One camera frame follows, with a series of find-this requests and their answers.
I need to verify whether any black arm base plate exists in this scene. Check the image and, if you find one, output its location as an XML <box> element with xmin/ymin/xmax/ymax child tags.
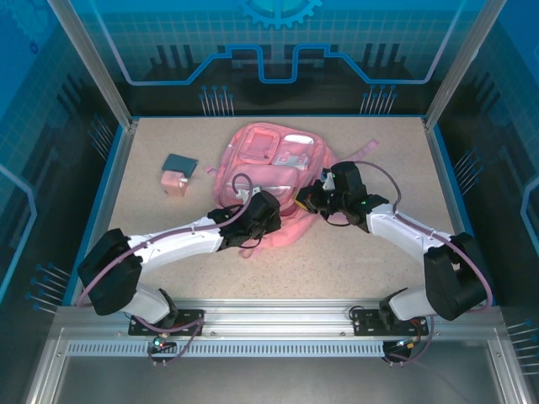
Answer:
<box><xmin>352</xmin><ymin>306</ymin><xmax>426</xmax><ymax>337</ymax></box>
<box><xmin>128</xmin><ymin>308</ymin><xmax>207</xmax><ymax>337</ymax></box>

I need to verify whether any small green-lit controller board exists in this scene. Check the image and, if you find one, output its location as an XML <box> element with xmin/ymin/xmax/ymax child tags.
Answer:
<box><xmin>385</xmin><ymin>336</ymin><xmax>422</xmax><ymax>353</ymax></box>
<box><xmin>147</xmin><ymin>332</ymin><xmax>177</xmax><ymax>354</ymax></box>

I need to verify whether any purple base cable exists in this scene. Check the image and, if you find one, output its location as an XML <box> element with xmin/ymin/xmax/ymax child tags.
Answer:
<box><xmin>381</xmin><ymin>319</ymin><xmax>435</xmax><ymax>368</ymax></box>
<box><xmin>133</xmin><ymin>306</ymin><xmax>208</xmax><ymax>368</ymax></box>

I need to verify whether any dark teal notebook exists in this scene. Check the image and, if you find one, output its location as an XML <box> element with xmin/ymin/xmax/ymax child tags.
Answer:
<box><xmin>163</xmin><ymin>153</ymin><xmax>199</xmax><ymax>177</ymax></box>

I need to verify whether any aluminium side rail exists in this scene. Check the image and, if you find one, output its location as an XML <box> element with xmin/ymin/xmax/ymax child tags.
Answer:
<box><xmin>423</xmin><ymin>117</ymin><xmax>498</xmax><ymax>306</ymax></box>
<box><xmin>62</xmin><ymin>120</ymin><xmax>138</xmax><ymax>306</ymax></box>

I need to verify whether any small pink box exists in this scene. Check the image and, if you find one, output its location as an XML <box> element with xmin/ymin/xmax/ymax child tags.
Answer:
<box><xmin>160</xmin><ymin>169</ymin><xmax>190</xmax><ymax>197</ymax></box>

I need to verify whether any aluminium frame post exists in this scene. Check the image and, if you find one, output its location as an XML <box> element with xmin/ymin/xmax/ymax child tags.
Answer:
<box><xmin>46</xmin><ymin>0</ymin><xmax>140</xmax><ymax>130</ymax></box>
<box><xmin>423</xmin><ymin>0</ymin><xmax>509</xmax><ymax>130</ymax></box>

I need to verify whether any slotted grey cable duct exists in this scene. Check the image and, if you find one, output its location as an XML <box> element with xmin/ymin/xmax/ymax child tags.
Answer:
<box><xmin>66</xmin><ymin>340</ymin><xmax>387</xmax><ymax>359</ymax></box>

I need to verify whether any pink student backpack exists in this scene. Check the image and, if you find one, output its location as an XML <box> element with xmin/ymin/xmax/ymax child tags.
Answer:
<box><xmin>205</xmin><ymin>121</ymin><xmax>380</xmax><ymax>258</ymax></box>

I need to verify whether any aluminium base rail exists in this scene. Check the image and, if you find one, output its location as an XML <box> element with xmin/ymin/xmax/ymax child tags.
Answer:
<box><xmin>56</xmin><ymin>297</ymin><xmax>504</xmax><ymax>340</ymax></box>

